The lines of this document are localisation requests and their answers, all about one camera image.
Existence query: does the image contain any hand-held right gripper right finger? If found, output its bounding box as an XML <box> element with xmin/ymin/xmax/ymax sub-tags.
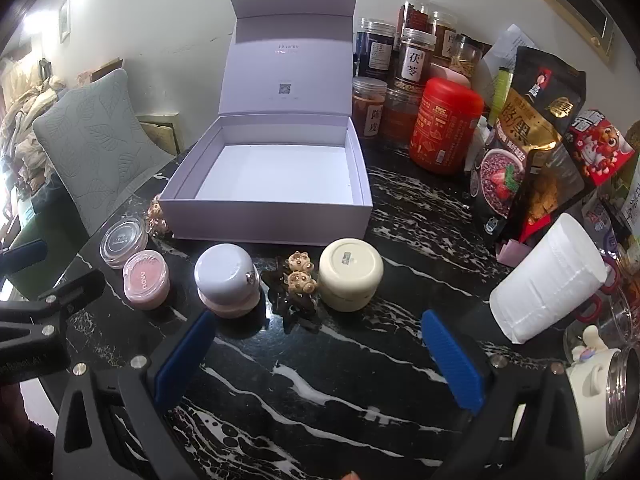
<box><xmin>421</xmin><ymin>309</ymin><xmax>587</xmax><ymax>480</ymax></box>

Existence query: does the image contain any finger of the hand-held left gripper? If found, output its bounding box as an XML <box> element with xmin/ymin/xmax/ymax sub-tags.
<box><xmin>0</xmin><ymin>239</ymin><xmax>48</xmax><ymax>274</ymax></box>
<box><xmin>0</xmin><ymin>270</ymin><xmax>107</xmax><ymax>357</ymax></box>

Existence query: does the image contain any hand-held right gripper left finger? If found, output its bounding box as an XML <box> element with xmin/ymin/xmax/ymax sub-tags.
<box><xmin>52</xmin><ymin>309</ymin><xmax>217</xmax><ymax>480</ymax></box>

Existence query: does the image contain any pink heart-lid blush pot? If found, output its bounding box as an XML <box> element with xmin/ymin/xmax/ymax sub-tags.
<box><xmin>122</xmin><ymin>250</ymin><xmax>173</xmax><ymax>311</ymax></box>

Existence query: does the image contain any lavender round dome container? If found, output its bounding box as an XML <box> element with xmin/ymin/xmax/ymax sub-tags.
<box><xmin>194</xmin><ymin>243</ymin><xmax>261</xmax><ymax>306</ymax></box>

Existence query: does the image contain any cream round jar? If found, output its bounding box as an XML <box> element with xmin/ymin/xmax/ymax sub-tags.
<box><xmin>318</xmin><ymin>238</ymin><xmax>385</xmax><ymax>311</ymax></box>

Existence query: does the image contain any amber hair clip with bears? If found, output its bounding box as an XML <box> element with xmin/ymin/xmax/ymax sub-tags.
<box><xmin>145</xmin><ymin>199</ymin><xmax>173</xmax><ymax>238</ymax></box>

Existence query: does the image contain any dark hair clip with bears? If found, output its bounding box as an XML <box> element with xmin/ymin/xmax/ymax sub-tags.
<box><xmin>262</xmin><ymin>250</ymin><xmax>321</xmax><ymax>333</ymax></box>

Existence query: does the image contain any white hinged gift box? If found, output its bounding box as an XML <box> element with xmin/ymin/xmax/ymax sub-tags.
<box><xmin>159</xmin><ymin>0</ymin><xmax>373</xmax><ymax>247</ymax></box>

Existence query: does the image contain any person's left forearm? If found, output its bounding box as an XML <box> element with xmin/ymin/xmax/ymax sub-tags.
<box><xmin>0</xmin><ymin>382</ymin><xmax>56</xmax><ymax>466</ymax></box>

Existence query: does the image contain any dark green chair seat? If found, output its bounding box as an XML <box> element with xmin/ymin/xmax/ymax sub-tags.
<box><xmin>0</xmin><ymin>195</ymin><xmax>76</xmax><ymax>281</ymax></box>

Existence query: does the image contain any small pink paper box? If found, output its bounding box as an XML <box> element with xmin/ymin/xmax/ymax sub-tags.
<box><xmin>495</xmin><ymin>240</ymin><xmax>526</xmax><ymax>267</ymax></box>

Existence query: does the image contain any white paper towel roll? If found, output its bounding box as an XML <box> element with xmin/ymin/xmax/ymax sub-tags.
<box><xmin>489</xmin><ymin>212</ymin><xmax>608</xmax><ymax>345</ymax></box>

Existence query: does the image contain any grey cushion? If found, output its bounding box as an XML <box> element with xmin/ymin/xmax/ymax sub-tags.
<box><xmin>32</xmin><ymin>67</ymin><xmax>178</xmax><ymax>238</ymax></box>

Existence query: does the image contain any white ceramic teapot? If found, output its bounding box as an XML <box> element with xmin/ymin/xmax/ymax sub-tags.
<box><xmin>565</xmin><ymin>325</ymin><xmax>631</xmax><ymax>456</ymax></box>

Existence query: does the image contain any pile of beige cloth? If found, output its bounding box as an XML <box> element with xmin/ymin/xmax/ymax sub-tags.
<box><xmin>0</xmin><ymin>57</ymin><xmax>66</xmax><ymax>191</ymax></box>

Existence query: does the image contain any perforated wooden board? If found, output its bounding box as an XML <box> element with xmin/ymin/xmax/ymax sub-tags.
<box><xmin>135</xmin><ymin>112</ymin><xmax>181</xmax><ymax>158</ymax></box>

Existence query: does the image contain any white and blue snack packet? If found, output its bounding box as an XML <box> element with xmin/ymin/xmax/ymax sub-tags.
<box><xmin>582</xmin><ymin>190</ymin><xmax>640</xmax><ymax>261</ymax></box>

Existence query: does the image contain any red canister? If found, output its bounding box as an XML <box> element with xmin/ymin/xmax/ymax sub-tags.
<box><xmin>409</xmin><ymin>78</ymin><xmax>485</xmax><ymax>176</ymax></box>

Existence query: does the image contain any black and gold cereal bag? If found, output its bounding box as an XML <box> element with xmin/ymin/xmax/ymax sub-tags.
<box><xmin>470</xmin><ymin>46</ymin><xmax>587</xmax><ymax>248</ymax></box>

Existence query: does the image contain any red cartoon snack packet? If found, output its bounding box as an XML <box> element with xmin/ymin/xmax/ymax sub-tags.
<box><xmin>565</xmin><ymin>110</ymin><xmax>636</xmax><ymax>188</ymax></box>

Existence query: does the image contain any green lidded canister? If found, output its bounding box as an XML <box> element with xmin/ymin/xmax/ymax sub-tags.
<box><xmin>487</xmin><ymin>67</ymin><xmax>516</xmax><ymax>126</ymax></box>

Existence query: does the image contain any cluster of clear lidded jars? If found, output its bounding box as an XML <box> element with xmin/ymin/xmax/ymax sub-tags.
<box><xmin>351</xmin><ymin>0</ymin><xmax>485</xmax><ymax>150</ymax></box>

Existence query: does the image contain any white printed paper sheet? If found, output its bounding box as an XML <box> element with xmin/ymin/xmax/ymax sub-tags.
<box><xmin>482</xmin><ymin>24</ymin><xmax>536</xmax><ymax>106</ymax></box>

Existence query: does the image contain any red handled tool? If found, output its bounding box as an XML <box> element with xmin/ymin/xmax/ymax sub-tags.
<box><xmin>572</xmin><ymin>255</ymin><xmax>621</xmax><ymax>323</ymax></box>

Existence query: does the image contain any gold picture frame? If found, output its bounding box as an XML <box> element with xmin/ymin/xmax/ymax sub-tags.
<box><xmin>535</xmin><ymin>0</ymin><xmax>618</xmax><ymax>63</ymax></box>

